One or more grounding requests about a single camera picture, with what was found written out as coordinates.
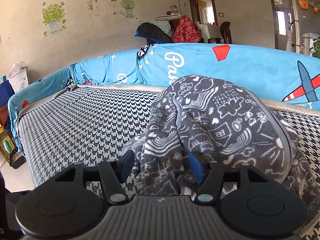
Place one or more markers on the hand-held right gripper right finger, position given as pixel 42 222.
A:
pixel 196 166

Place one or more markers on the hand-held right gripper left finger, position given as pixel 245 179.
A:
pixel 126 165

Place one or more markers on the grey printed fleece garment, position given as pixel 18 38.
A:
pixel 225 110

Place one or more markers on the houndstooth sofa cushion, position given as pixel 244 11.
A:
pixel 87 125

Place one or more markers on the blue printed sofa cover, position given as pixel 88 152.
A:
pixel 200 62

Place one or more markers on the blue box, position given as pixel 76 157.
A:
pixel 5 92

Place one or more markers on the white plastic laundry basket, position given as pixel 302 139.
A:
pixel 20 81

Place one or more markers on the table with white cloth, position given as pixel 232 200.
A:
pixel 209 30

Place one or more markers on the red floral cloth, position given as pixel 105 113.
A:
pixel 186 30

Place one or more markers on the dark wooden chair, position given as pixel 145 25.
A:
pixel 225 32

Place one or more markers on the pale green folded cloth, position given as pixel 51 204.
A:
pixel 162 24

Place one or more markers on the green potted plant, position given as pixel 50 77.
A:
pixel 316 47

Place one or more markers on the dark doorway with glass door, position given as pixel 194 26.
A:
pixel 281 17

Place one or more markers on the grey refrigerator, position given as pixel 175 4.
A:
pixel 306 17

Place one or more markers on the orange fridge magnet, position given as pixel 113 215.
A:
pixel 303 4

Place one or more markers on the brown wooden door frame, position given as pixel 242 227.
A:
pixel 203 7

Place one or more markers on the lavender pot wall sticker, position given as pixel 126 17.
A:
pixel 127 5

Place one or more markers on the green plant wall sticker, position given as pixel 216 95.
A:
pixel 53 17

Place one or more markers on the height chart wall sticker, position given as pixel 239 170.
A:
pixel 178 1

